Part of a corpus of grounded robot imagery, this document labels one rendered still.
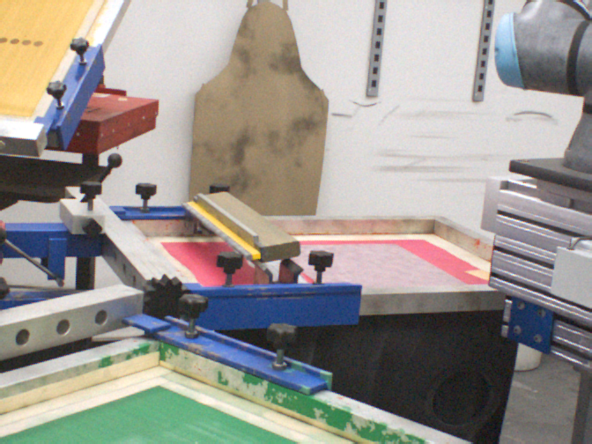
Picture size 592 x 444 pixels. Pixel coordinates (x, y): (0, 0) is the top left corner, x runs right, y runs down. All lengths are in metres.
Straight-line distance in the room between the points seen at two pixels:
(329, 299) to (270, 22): 2.39
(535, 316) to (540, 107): 2.98
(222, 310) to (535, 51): 0.63
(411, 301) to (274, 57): 2.32
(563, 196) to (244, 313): 0.54
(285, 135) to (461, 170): 0.84
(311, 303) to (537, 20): 0.58
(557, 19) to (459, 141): 2.86
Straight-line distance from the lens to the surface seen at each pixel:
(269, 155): 4.17
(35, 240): 1.97
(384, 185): 4.47
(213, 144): 4.10
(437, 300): 1.96
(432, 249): 2.41
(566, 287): 1.59
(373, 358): 2.02
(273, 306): 1.81
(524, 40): 1.74
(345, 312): 1.87
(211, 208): 2.14
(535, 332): 1.85
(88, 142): 2.88
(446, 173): 4.59
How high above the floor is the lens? 1.51
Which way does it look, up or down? 13 degrees down
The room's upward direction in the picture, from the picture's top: 5 degrees clockwise
